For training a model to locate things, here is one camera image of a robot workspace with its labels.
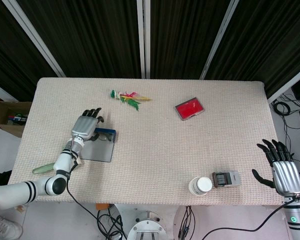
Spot grey date stamp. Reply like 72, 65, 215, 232
211, 170, 242, 188

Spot white plastic bottle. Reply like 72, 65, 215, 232
188, 176, 213, 196

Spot grey blue-edged pouch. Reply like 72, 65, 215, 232
79, 127, 118, 163

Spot white sneaker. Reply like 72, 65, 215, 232
0, 216, 23, 239

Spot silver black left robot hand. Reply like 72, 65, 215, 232
71, 107, 106, 144

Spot beige woven table cloth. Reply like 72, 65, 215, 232
8, 77, 285, 207

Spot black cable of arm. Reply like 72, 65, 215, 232
203, 198, 297, 240
65, 159, 108, 232

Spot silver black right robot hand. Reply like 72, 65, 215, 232
251, 139, 300, 196

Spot brown cardboard box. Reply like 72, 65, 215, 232
0, 91, 33, 138

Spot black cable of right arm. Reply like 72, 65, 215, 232
203, 198, 297, 240

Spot colourful feather shuttlecock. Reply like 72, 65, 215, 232
110, 89, 153, 112

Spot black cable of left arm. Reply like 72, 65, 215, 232
65, 159, 108, 232

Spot black cable bundle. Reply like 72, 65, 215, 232
96, 203, 128, 240

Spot round silver robot base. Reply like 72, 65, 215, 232
126, 209, 168, 240

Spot red ink pad tin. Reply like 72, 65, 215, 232
174, 97, 206, 121

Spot green handled lint roller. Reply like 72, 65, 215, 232
32, 162, 57, 175

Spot black-framed eyeglasses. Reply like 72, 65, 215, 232
92, 133, 115, 142

